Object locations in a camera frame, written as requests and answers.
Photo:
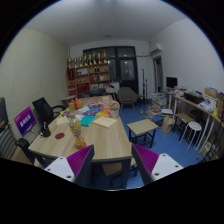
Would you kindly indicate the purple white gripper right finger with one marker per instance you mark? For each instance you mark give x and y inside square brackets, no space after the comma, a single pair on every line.
[152,166]

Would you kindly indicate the long wooden side desk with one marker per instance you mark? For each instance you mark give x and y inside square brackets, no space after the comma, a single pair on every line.
[209,124]

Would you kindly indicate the striped chair at left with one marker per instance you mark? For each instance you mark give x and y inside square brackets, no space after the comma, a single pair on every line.
[16,149]

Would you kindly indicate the stack of books on floor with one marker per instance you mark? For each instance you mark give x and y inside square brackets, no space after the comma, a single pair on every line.
[154,108]

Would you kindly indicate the white air conditioner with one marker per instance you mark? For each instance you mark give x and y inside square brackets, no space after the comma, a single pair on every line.
[154,49]

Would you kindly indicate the orange drink plastic bottle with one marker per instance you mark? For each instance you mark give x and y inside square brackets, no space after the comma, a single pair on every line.
[75,127]

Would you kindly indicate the white cup with sticks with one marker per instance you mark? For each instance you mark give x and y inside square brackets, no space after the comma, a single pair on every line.
[114,109]

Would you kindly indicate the black framed window door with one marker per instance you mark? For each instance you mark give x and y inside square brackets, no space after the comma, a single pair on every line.
[122,64]

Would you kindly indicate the black monitor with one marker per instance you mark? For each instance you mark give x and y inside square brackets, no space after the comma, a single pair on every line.
[171,82]

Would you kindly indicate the large wooden table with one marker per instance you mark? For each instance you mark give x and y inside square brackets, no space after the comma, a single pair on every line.
[111,145]

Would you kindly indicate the small wooden side table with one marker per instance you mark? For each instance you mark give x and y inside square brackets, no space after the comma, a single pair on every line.
[142,128]

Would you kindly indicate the dark soy sauce bottle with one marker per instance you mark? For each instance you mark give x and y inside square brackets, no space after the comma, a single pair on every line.
[45,131]

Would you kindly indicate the grey armchair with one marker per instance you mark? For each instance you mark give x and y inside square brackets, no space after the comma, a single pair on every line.
[127,96]

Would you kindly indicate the purple sign board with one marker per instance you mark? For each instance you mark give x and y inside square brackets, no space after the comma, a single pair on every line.
[25,120]

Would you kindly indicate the yellow paper notebook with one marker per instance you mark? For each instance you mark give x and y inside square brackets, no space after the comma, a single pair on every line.
[104,121]

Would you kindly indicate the teal book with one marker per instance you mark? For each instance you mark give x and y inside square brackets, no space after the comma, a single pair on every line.
[86,121]

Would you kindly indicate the brown paper bag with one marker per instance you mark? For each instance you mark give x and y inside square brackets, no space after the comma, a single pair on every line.
[167,125]

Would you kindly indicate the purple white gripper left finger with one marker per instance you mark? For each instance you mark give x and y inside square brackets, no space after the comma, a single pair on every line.
[75,167]

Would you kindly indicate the white round stool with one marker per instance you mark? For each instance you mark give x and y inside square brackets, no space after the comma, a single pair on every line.
[195,130]

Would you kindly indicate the black office chair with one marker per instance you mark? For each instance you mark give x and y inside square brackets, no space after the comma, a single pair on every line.
[45,112]

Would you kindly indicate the red round coaster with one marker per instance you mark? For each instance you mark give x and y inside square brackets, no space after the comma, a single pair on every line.
[59,136]

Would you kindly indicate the wooden square stool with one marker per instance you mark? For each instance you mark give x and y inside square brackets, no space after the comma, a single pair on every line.
[180,121]

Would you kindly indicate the wooden shelf with trophies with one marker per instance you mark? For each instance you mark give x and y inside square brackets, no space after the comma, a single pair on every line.
[87,72]

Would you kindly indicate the orange gift box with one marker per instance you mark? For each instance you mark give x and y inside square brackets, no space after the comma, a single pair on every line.
[75,104]

